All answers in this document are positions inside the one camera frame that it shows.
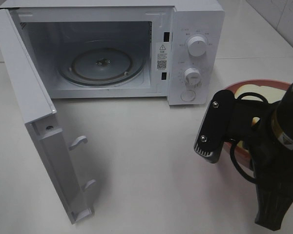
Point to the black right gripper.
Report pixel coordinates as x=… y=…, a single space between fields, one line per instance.
x=250 y=121

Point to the pink round plate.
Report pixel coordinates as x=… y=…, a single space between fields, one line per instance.
x=272 y=90

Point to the round white door button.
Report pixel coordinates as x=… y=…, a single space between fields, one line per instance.
x=188 y=95

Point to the white microwave door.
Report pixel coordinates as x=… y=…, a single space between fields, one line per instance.
x=40 y=116

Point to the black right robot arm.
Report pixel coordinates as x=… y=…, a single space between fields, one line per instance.
x=273 y=175

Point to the lower white timer knob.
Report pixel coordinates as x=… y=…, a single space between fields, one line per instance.
x=192 y=76

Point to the upper white power knob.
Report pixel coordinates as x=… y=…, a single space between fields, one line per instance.
x=197 y=45

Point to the white microwave oven body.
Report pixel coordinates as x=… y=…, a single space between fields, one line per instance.
x=54 y=24

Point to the white warning label sticker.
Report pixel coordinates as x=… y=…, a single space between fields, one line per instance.
x=162 y=55

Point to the glass microwave turntable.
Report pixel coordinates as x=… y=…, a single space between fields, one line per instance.
x=101 y=62

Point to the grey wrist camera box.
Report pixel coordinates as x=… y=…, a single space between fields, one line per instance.
x=211 y=134

